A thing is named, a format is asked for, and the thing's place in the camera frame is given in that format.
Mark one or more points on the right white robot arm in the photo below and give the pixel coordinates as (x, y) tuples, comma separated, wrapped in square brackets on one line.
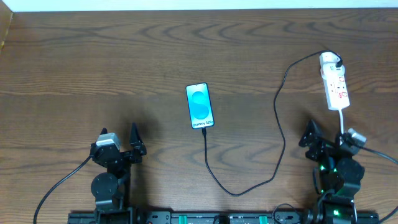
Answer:
[(337, 178)]

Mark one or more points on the white power strip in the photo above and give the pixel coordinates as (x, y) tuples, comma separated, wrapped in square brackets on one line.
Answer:
[(335, 86)]

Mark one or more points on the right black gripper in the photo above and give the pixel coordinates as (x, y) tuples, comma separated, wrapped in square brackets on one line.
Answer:
[(321, 148)]

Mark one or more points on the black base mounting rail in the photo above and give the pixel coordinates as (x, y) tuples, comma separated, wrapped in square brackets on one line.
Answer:
[(189, 218)]

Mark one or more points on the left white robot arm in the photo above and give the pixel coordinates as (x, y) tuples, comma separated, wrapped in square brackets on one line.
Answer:
[(111, 188)]

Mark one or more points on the cardboard box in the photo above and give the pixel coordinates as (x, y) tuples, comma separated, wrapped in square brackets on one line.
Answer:
[(6, 16)]

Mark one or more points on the blue Samsung Galaxy smartphone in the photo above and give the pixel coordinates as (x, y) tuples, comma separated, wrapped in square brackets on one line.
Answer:
[(199, 106)]

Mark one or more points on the white USB charger plug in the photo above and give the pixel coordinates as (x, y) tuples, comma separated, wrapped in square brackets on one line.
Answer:
[(330, 57)]

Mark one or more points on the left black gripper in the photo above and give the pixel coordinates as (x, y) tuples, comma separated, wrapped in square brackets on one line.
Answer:
[(123, 154)]

